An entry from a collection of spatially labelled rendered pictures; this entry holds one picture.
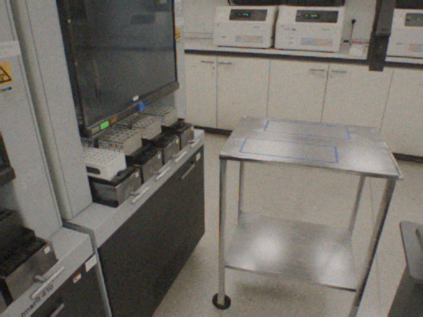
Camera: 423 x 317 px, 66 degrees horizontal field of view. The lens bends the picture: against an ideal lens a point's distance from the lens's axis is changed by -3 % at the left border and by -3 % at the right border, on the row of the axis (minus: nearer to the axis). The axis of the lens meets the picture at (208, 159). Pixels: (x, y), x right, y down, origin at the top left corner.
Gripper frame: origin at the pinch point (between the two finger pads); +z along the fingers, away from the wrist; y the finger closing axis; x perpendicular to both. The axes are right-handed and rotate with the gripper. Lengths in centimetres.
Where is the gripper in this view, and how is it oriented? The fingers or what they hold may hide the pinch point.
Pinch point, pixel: (374, 60)
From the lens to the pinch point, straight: 88.6
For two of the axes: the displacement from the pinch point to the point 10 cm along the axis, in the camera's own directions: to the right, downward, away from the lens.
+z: 0.1, 9.0, 4.4
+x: -9.3, -1.5, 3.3
